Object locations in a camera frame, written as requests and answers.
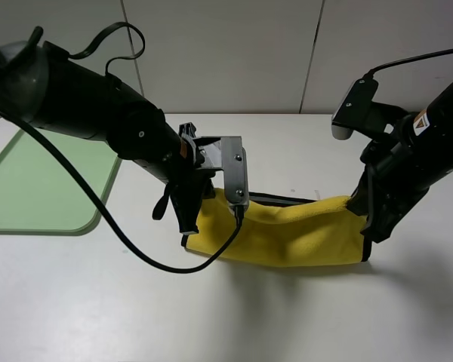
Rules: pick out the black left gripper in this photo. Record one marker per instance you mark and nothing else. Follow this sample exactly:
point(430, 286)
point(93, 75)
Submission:
point(177, 159)

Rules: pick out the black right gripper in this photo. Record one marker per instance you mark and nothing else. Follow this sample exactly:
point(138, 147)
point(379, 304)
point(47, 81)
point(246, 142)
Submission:
point(381, 195)

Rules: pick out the yellow towel with black trim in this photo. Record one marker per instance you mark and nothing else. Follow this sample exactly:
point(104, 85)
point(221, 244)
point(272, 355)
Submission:
point(292, 232)

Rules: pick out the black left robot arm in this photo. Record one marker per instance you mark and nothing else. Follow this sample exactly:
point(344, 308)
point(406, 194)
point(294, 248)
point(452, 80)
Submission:
point(41, 87)

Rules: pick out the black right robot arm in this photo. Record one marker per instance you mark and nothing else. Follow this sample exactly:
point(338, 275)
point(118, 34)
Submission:
point(429, 135)

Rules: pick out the light green plastic tray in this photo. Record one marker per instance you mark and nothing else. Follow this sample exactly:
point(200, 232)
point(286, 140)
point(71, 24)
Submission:
point(38, 197)

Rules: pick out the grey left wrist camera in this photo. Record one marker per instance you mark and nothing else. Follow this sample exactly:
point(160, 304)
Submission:
point(227, 154)

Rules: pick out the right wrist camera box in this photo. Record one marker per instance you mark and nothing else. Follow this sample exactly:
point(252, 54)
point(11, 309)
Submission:
point(359, 113)

